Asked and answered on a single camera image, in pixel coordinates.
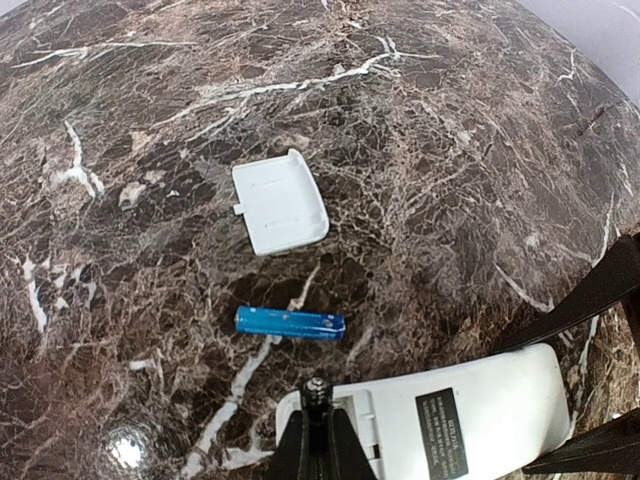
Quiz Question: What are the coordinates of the blue battery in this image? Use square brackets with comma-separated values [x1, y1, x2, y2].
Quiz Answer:
[234, 306, 346, 340]

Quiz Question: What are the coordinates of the white red remote control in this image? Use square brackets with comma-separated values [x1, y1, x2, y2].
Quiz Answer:
[276, 344, 570, 479]

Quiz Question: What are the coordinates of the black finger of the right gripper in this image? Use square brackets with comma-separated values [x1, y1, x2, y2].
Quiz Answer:
[522, 412, 639, 475]
[499, 234, 639, 350]

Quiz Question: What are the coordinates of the white battery cover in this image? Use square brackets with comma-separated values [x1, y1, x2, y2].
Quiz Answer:
[232, 148, 330, 256]

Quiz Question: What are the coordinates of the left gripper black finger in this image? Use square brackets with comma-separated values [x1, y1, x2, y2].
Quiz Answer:
[272, 377, 376, 480]

